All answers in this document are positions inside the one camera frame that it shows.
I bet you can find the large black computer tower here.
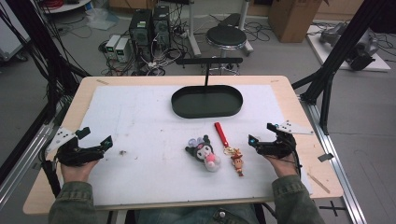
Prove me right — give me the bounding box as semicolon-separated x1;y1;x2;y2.
128;8;154;63

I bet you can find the right hand-held gripper cable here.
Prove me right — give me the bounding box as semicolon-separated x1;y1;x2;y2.
291;148;304;179

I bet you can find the person's right hand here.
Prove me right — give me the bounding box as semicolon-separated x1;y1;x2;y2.
265;153;299;179

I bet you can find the brown cardboard box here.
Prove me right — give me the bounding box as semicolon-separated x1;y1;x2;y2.
268;0;324;44

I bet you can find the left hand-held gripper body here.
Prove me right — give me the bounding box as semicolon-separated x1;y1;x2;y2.
46;126;106;167

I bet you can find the clear plastic bag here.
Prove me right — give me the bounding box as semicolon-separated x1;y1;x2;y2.
85;7;120;31

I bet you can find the white floor board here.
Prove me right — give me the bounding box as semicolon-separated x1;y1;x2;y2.
305;24;392;73

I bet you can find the white power supply unit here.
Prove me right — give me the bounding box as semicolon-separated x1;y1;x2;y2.
115;37;131;63
105;34;121;61

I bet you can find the white foam mat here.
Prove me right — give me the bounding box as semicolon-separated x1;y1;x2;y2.
77;84;313;207

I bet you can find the black tray with hanger stand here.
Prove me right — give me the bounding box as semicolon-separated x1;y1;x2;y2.
170;57;244;119

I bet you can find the red cable coil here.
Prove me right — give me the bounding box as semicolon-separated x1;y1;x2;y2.
41;0;65;10

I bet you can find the black metal frame post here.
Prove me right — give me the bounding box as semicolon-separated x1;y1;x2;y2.
291;0;396;135
5;0;92;122

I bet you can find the black and pink plush keychain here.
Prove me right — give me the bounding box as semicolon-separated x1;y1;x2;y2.
184;133;222;173

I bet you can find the aluminium rail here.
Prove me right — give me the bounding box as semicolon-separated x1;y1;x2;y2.
298;94;369;224
0;92;73;204

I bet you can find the white cabinet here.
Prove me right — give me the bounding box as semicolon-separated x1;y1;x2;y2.
0;0;31;63

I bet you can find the person's lap in jeans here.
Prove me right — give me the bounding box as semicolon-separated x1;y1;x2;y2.
136;203;260;224

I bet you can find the person's left hand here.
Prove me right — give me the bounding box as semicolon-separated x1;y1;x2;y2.
60;160;100;184

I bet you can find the white round table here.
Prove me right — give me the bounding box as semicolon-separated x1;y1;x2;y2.
39;0;92;15

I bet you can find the black tape piece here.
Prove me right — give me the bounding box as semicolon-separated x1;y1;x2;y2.
317;152;335;163

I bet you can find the red strap figure keychain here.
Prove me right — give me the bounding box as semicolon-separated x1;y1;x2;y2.
213;121;246;178

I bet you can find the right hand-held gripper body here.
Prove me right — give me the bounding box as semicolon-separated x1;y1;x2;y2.
257;120;315;160

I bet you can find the white desk leg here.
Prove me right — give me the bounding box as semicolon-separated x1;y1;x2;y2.
186;0;203;58
238;0;255;58

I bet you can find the round black stool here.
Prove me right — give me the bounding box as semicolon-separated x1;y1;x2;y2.
205;24;248;76

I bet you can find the left hand-held gripper cable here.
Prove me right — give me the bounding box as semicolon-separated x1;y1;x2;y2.
39;154;63;198

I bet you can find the hand-held gripper cable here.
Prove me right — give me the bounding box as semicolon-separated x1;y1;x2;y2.
291;148;304;179
39;154;63;198

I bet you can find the grey and black machine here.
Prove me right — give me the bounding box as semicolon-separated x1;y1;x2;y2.
318;21;380;72

